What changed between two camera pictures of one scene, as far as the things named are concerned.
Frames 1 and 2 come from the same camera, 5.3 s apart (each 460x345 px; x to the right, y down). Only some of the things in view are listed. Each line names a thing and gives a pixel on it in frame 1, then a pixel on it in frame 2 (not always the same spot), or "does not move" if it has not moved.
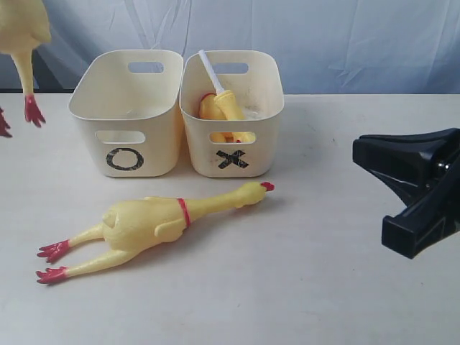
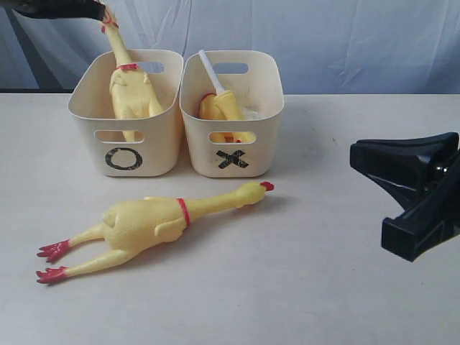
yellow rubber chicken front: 129,226 does not move
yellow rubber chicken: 24,26 to 131,93
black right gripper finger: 433,218 does not move
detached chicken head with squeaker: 222,106 does not move
